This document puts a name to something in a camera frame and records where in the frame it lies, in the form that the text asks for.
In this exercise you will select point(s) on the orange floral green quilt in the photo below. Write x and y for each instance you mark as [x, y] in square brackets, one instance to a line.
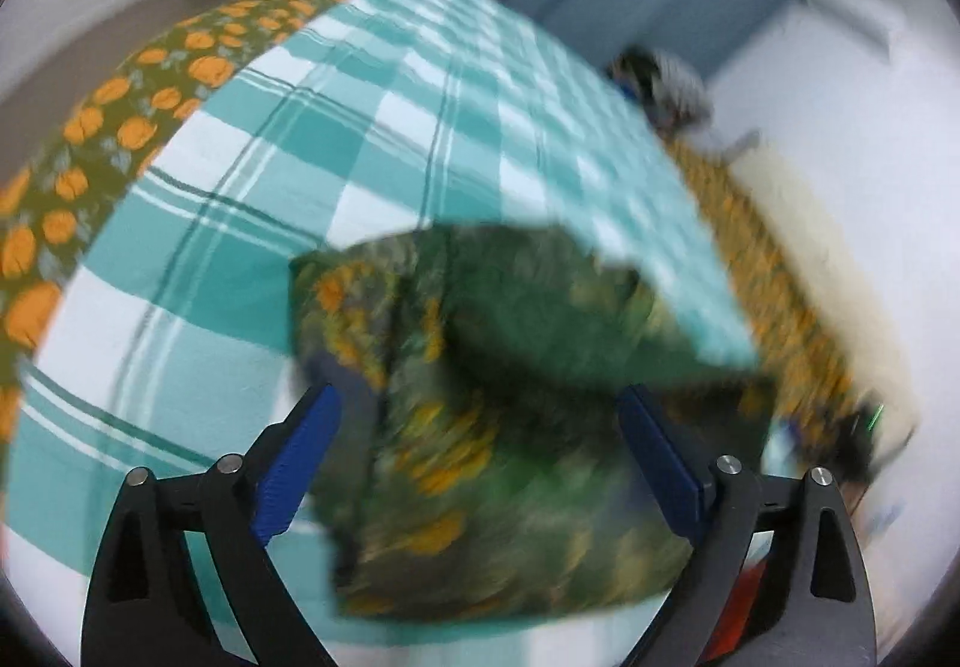
[112, 112]

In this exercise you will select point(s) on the pile of clothes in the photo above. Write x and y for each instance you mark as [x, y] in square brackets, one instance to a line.
[664, 86]

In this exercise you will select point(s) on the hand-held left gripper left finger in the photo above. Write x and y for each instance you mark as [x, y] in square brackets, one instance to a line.
[296, 464]

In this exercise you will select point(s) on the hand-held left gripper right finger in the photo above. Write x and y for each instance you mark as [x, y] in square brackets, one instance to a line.
[664, 464]

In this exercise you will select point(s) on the teal plaid bed sheet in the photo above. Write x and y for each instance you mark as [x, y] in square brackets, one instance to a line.
[225, 262]

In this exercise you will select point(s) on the green landscape print jacket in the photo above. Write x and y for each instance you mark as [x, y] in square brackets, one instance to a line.
[487, 449]

